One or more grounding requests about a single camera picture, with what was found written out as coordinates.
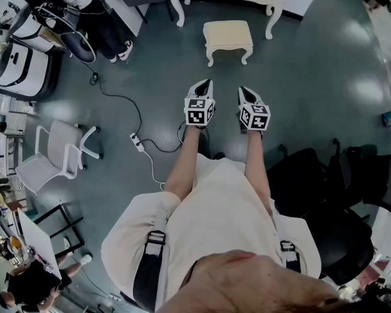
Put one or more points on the black mesh office chair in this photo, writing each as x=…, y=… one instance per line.
x=387, y=181

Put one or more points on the white plastic armchair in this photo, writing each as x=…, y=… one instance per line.
x=52, y=165

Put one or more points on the white black-trimmed equipment case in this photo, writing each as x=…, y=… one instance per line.
x=29, y=31
x=19, y=73

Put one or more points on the white power strip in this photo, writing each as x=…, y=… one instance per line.
x=114, y=297
x=137, y=141

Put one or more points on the white work table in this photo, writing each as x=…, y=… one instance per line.
x=36, y=240

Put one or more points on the person's cream shirt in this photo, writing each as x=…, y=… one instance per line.
x=221, y=207

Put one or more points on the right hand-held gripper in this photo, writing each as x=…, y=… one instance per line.
x=255, y=117

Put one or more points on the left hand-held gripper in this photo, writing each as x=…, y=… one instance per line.
x=195, y=111

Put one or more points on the cream cushioned stool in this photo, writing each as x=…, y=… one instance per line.
x=227, y=33

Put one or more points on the person's face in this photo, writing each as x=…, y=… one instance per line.
x=247, y=282

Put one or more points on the dark round seat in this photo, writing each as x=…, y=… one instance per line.
x=79, y=46

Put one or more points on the person's right forearm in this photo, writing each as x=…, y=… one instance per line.
x=256, y=165

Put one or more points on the black metal table frame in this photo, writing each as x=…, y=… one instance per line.
x=63, y=220

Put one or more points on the person's left forearm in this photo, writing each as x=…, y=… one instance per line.
x=184, y=161

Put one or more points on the cluttered storage shelf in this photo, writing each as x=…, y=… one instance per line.
x=6, y=135

